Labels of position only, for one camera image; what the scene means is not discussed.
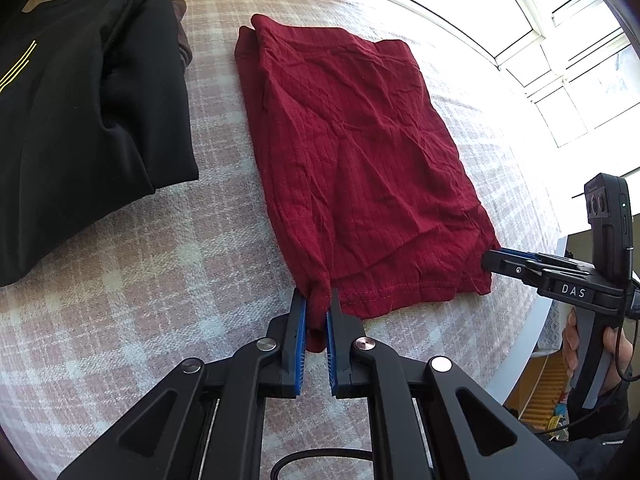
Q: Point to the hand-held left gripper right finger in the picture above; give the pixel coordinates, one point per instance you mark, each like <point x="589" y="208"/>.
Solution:
<point x="331" y="355"/>

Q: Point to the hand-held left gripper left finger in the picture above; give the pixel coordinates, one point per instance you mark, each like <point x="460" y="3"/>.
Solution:
<point x="299" y="345"/>

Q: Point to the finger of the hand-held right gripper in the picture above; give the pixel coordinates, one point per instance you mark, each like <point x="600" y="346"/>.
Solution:
<point x="510" y="267"/>
<point x="550" y="260"/>

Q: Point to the dark red garment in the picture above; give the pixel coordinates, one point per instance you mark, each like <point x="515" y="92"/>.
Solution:
<point x="360" y="150"/>

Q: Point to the person's right forearm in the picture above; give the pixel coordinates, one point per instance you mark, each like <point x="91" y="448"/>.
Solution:
<point x="595" y="445"/>

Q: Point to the person's right hand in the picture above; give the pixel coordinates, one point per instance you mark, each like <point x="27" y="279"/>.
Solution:
<point x="619" y="357"/>

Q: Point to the yellow slatted object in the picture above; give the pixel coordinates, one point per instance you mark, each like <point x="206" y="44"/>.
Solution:
<point x="545" y="395"/>

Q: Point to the pink plaid tablecloth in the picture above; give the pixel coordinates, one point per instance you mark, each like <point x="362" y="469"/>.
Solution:
<point x="160" y="285"/>

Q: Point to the black garment with yellow print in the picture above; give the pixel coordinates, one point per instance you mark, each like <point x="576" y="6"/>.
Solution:
<point x="80" y="125"/>

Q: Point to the brown cloth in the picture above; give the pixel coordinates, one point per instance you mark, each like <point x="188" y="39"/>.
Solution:
<point x="182" y="35"/>

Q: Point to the white window frame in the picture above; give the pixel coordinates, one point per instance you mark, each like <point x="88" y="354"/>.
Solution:
<point x="527" y="27"/>

